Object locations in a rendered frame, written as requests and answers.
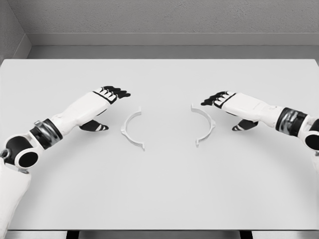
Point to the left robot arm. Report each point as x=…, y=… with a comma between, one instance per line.
x=37, y=139

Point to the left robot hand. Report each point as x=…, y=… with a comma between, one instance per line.
x=89, y=103

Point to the white pipe clamp half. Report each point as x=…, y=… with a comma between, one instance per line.
x=207, y=124
x=130, y=129

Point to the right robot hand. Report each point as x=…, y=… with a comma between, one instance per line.
x=240, y=105

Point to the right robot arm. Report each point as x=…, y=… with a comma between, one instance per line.
x=291, y=120

